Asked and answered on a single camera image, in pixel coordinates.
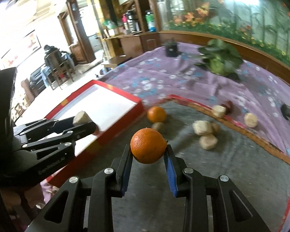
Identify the beige peeled fruit chunk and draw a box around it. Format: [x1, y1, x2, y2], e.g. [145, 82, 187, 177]
[73, 111, 91, 126]

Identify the orange mandarin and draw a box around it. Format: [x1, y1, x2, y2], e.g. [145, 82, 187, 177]
[147, 106, 167, 123]
[130, 128, 168, 164]

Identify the brown longan fruit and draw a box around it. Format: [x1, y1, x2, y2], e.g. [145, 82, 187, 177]
[151, 122, 165, 133]
[212, 123, 221, 135]

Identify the dark red jujube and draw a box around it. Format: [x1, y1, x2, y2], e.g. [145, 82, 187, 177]
[221, 101, 233, 114]

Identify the red white shallow box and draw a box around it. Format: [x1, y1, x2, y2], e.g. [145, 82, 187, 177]
[45, 80, 144, 188]

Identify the grey felt mat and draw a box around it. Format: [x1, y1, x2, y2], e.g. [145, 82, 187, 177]
[69, 94, 290, 232]

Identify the wooden chair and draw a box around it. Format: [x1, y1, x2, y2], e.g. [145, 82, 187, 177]
[44, 50, 75, 88]

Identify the small wooden stool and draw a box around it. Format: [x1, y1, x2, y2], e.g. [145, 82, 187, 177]
[102, 55, 132, 74]

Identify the purple floral tablecloth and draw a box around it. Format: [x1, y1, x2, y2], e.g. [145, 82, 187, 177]
[102, 43, 290, 157]

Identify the small black clip object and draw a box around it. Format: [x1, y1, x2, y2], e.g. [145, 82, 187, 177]
[280, 104, 290, 125]

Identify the green leafy vegetable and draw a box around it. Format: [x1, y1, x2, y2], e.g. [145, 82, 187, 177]
[195, 39, 244, 77]

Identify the black cylindrical device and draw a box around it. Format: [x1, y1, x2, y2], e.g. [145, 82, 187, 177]
[164, 38, 179, 58]

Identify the pink bottle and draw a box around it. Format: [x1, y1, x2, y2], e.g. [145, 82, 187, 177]
[121, 14, 129, 31]

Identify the black thermos flask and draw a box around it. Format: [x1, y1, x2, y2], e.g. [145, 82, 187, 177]
[126, 9, 140, 32]

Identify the wooden shelf cabinet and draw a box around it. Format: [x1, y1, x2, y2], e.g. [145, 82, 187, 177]
[99, 0, 161, 58]

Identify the green water bottle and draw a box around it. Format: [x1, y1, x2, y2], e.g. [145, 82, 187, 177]
[145, 10, 157, 32]

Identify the framed wall painting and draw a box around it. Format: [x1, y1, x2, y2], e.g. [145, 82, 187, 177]
[24, 30, 41, 55]

